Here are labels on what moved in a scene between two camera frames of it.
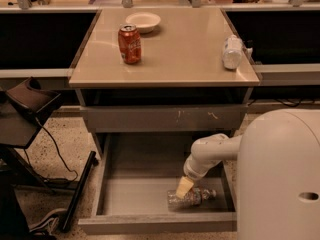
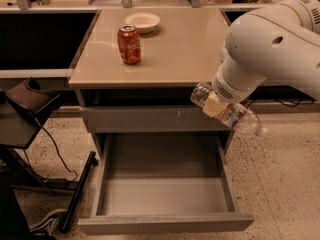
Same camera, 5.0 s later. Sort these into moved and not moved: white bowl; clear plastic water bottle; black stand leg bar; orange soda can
Moved: clear plastic water bottle
Not moved: black stand leg bar; white bowl; orange soda can
